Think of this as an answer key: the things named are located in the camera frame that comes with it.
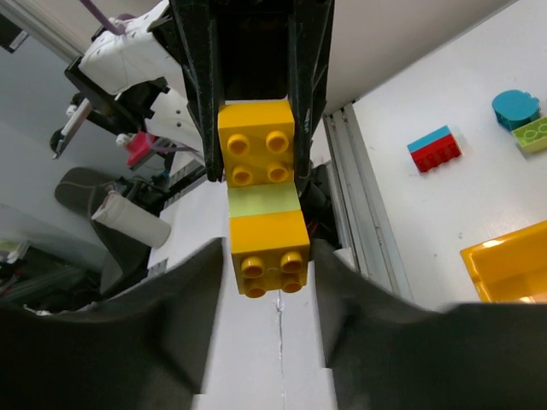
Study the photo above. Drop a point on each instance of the yellow long lego brick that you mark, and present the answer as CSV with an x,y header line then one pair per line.
x,y
257,142

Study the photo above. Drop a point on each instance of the pale green lego brick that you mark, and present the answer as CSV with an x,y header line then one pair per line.
x,y
262,199

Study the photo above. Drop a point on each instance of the teal rectangular lego brick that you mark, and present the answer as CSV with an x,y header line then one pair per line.
x,y
429,139

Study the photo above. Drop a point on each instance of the yellow divided plastic bin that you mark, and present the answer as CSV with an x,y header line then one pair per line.
x,y
510,268

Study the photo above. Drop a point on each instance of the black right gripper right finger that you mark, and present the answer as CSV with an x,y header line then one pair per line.
x,y
386,353

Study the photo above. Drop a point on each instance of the teal rounded lego brick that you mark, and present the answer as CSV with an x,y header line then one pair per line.
x,y
514,109

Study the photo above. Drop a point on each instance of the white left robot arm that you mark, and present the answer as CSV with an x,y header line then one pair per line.
x,y
129,63

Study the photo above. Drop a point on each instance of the lime green lego brick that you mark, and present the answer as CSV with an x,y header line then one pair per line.
x,y
532,137

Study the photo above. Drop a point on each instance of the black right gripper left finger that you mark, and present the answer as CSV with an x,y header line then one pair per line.
x,y
144,349

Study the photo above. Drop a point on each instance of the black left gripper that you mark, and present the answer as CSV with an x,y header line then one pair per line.
x,y
264,46

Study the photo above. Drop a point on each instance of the red studded lego brick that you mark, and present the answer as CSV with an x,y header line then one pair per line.
x,y
436,153

